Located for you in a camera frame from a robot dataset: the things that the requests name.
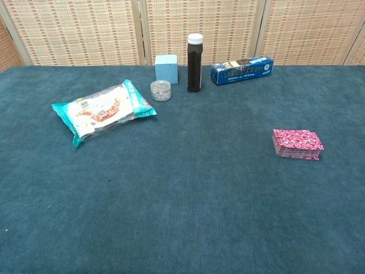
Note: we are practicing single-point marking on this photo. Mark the light blue cube box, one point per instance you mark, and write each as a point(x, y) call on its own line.
point(166, 70)

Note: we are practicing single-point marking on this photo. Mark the beige woven screen panel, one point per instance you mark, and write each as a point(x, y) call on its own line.
point(202, 20)
point(357, 54)
point(310, 31)
point(74, 31)

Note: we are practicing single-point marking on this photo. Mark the long blue cardboard box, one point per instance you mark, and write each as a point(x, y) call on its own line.
point(242, 71)

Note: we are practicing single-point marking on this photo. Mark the orange woven screen panel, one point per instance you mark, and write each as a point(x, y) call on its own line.
point(7, 51)

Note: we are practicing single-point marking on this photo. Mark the pink patterned rectangular packet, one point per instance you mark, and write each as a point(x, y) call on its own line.
point(298, 140)

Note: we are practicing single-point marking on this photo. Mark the small clear round jar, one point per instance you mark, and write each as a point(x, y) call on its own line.
point(161, 90)

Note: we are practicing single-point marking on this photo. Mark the dark bottle white cap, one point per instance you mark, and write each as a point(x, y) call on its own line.
point(195, 68)

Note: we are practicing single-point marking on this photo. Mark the teal white snack package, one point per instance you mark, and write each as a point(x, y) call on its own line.
point(102, 109)

